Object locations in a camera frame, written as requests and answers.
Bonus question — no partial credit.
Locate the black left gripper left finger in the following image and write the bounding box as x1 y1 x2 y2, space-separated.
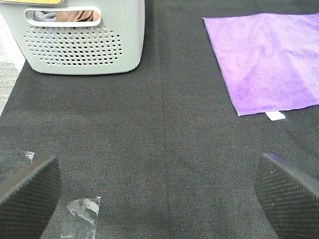
0 156 61 239

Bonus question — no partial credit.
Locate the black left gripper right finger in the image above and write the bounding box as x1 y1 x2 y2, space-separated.
254 154 319 239

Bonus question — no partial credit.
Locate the purple microfiber towel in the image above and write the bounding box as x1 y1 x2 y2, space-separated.
203 13 319 116

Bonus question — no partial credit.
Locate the clear tape strip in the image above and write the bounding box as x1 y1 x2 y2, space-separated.
0 151 35 182

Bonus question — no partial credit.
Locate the clear tape piece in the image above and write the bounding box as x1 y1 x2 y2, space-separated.
60 197 101 239

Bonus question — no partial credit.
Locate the black table cloth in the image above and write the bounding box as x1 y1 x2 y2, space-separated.
0 0 319 239

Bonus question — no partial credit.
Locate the grey perforated laundry basket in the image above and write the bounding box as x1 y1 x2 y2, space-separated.
0 0 145 75

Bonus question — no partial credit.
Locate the grey towel in basket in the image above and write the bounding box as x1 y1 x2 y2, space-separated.
33 10 56 22

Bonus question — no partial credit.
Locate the brown towel in basket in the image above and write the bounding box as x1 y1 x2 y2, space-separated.
56 10 100 22

